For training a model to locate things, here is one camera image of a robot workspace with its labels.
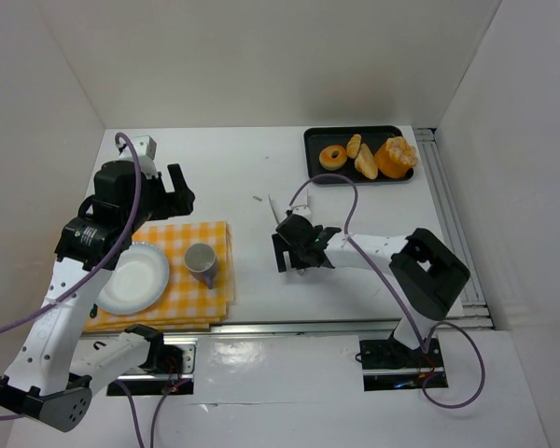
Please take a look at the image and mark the small oval bread roll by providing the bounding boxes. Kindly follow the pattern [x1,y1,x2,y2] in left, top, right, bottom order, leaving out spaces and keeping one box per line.
[346,133,362,160]

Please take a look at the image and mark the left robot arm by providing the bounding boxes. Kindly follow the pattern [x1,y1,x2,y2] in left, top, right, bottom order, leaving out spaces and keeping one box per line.
[0,161,195,432]

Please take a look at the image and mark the yellow checkered cloth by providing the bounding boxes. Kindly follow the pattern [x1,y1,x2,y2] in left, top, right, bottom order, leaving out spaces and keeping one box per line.
[84,221,234,332]

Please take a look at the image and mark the purple mug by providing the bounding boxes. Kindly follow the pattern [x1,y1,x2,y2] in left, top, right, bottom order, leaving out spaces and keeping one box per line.
[184,243,218,289]

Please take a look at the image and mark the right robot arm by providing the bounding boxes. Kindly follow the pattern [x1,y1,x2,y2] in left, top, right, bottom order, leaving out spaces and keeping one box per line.
[272,213,470,352]

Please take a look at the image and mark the orange cupcake-shaped bread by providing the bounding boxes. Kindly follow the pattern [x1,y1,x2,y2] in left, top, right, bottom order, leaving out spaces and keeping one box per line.
[374,136,419,179]

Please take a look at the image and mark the aluminium rail frame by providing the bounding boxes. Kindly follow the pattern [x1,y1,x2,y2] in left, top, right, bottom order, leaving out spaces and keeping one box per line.
[413,128,494,330]

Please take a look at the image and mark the glazed ring donut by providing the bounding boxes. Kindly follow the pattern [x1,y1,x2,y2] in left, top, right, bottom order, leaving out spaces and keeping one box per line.
[318,145,348,171]

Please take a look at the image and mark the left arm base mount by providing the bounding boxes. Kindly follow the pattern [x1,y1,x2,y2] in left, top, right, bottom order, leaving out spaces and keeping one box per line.
[118,343,197,397]

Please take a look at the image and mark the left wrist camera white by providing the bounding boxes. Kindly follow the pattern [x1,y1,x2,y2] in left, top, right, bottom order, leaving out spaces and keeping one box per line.
[116,135,158,179]

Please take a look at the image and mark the stainless steel tongs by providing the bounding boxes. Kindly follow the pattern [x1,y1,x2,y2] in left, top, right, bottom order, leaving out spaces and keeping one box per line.
[267,192,314,276]

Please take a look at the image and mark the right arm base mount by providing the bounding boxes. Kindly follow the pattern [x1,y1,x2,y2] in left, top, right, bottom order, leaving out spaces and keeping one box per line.
[355,339,448,392]

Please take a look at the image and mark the wedge-shaped bread slice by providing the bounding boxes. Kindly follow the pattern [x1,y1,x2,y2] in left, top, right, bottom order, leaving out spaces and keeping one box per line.
[355,143,379,180]

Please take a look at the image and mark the white paper plate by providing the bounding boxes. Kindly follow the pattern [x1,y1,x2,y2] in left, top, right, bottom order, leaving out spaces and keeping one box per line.
[96,242,170,315]

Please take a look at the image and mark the black baking tray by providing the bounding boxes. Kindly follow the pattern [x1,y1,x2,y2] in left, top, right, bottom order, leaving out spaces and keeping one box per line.
[303,125,419,185]

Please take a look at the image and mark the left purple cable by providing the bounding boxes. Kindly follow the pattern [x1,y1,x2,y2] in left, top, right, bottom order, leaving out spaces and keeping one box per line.
[0,132,145,344]

